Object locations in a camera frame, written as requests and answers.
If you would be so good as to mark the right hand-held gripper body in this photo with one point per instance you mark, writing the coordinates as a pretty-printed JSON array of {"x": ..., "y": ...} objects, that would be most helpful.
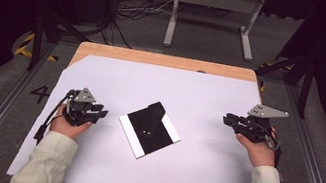
[{"x": 255, "y": 130}]

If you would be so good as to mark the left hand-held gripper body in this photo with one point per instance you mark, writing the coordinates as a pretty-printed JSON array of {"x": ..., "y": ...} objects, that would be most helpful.
[{"x": 77, "y": 113}]

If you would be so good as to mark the person's left hand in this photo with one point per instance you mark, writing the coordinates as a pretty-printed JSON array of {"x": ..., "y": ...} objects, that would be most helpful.
[{"x": 68, "y": 129}]

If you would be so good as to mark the person's right hand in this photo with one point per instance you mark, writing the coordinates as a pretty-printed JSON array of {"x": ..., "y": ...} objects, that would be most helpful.
[{"x": 261, "y": 154}]

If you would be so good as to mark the yellow black hazard tape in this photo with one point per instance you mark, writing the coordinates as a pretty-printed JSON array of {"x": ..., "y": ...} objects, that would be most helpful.
[
  {"x": 25, "y": 47},
  {"x": 263, "y": 87}
]

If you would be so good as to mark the large white sheet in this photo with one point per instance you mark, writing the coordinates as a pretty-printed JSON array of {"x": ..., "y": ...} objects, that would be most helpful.
[{"x": 152, "y": 83}]

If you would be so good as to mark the black metal stand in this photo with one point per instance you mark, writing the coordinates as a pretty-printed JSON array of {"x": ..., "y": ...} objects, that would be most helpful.
[
  {"x": 304, "y": 92},
  {"x": 37, "y": 42}
]

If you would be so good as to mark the wooden table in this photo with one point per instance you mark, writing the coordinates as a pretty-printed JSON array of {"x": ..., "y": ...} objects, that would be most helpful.
[{"x": 156, "y": 59}]

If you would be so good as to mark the grey metal stand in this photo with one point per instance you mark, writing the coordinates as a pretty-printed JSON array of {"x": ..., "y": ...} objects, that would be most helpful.
[{"x": 217, "y": 0}]

